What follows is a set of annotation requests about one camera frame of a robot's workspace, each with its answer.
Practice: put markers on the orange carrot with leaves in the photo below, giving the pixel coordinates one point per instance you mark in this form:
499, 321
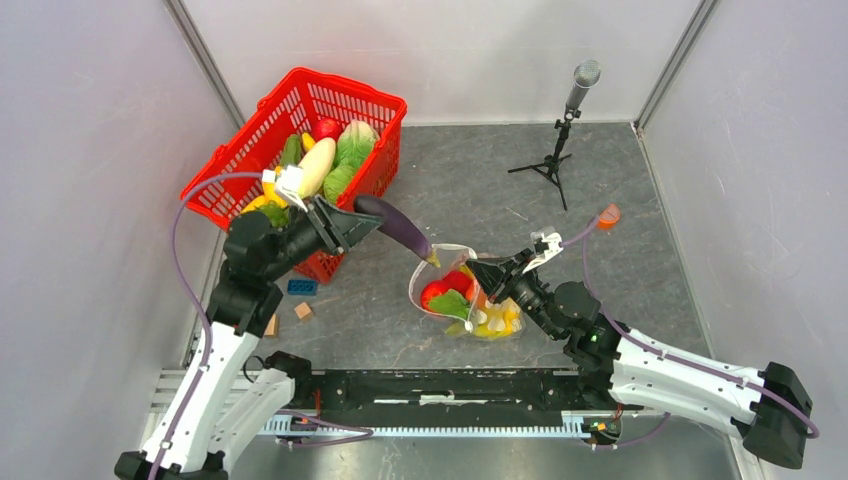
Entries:
464, 284

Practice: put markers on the light wooden cube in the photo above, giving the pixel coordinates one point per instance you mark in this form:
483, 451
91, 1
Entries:
303, 311

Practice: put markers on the dark purple eggplant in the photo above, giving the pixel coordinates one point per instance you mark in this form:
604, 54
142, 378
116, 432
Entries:
398, 227

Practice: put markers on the red tomato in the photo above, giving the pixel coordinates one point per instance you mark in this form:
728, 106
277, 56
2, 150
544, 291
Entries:
326, 128

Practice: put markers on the yellow banana bunch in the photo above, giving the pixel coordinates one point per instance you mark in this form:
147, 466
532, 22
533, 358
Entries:
488, 321

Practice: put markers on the red apple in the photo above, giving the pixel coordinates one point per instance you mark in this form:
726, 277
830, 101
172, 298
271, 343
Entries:
438, 297

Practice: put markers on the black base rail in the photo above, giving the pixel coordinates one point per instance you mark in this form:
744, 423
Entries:
431, 398

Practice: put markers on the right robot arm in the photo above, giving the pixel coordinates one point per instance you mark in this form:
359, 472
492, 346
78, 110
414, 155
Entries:
768, 409

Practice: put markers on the silver microphone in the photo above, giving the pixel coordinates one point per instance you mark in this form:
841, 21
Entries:
585, 76

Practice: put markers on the blue lego brick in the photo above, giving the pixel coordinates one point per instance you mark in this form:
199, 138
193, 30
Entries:
301, 287

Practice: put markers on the napa cabbage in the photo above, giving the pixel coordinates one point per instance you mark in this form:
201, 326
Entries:
355, 144

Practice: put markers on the aluminium frame rail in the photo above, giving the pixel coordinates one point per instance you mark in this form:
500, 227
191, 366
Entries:
289, 425

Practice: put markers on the orange small block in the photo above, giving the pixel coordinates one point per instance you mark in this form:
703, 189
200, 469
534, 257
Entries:
609, 217

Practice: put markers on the yellow bell pepper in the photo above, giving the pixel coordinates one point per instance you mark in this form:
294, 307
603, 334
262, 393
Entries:
262, 199

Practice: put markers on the red plastic shopping basket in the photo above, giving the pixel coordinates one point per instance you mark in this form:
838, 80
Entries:
294, 106

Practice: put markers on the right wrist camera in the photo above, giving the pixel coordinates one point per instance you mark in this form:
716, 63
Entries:
547, 243

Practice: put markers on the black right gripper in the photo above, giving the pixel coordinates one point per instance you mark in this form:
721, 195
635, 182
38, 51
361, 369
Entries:
492, 273

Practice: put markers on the green leafy lettuce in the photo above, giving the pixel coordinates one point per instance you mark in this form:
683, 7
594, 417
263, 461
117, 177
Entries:
277, 215

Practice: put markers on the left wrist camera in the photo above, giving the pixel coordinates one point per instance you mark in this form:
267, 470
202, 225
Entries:
283, 187

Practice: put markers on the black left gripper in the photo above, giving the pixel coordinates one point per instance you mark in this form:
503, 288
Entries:
342, 229

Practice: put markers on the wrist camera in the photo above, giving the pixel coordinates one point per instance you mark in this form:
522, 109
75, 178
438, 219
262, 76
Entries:
547, 243
283, 187

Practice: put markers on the black microphone tripod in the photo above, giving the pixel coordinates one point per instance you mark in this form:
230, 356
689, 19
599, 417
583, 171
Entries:
549, 168

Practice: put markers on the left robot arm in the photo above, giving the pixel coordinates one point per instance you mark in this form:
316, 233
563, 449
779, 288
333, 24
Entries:
199, 438

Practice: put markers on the tan wooden block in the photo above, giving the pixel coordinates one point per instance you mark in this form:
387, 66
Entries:
272, 328

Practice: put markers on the white radish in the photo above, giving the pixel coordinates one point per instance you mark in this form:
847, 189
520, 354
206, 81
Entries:
316, 165

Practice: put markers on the round green cabbage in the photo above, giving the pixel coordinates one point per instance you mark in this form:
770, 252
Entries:
337, 181

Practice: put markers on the green bell pepper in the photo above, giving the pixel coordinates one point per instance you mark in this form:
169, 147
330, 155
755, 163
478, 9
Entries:
292, 152

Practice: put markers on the clear polka dot zip bag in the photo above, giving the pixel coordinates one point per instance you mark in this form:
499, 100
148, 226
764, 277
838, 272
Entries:
451, 256

